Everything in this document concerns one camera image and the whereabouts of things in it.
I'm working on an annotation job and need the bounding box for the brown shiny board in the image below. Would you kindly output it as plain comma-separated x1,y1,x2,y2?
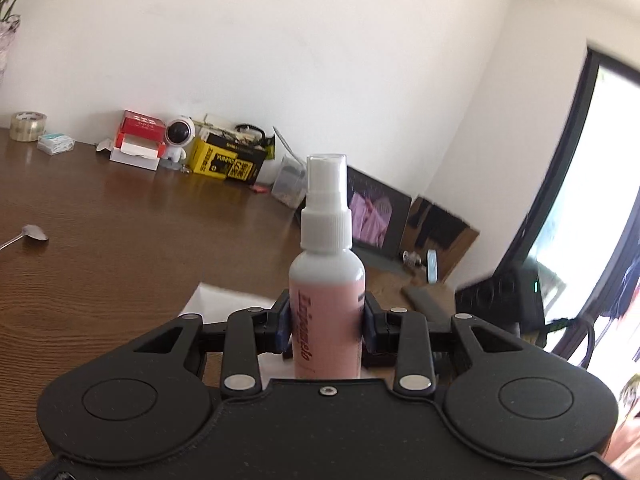
399,196,482,286

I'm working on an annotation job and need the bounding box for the clear tape roll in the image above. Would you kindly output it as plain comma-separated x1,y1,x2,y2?
10,111,45,142

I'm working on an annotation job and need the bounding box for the clear plastic container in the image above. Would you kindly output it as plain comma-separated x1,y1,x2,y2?
271,154,307,208

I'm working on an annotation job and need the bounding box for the black box device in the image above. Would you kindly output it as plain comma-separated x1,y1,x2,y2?
454,264,547,333

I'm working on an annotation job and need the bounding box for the yellow black box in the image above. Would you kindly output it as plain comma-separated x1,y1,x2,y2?
189,132,268,186

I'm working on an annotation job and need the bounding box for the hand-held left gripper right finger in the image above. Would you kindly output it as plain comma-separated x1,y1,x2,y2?
361,292,541,395

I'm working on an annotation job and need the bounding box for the black framed window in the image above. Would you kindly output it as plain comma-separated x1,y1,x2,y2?
492,45,640,376

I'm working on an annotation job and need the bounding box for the black framed picture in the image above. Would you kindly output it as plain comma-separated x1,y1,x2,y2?
345,165,413,261

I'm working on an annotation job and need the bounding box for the blue white tissue packet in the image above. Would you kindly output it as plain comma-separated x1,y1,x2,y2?
37,132,76,156

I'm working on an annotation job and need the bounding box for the red white box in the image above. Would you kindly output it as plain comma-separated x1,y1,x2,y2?
110,109,168,172

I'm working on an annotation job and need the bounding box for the white astronaut figure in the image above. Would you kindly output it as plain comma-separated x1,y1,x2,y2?
159,116,197,163

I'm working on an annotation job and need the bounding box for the metal spoon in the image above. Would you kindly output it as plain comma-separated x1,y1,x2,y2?
0,224,50,252

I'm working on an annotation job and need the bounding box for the pink spray bottle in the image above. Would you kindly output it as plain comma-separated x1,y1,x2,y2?
288,154,367,381

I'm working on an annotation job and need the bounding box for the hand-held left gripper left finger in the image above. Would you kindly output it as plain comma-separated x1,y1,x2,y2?
132,289,292,395

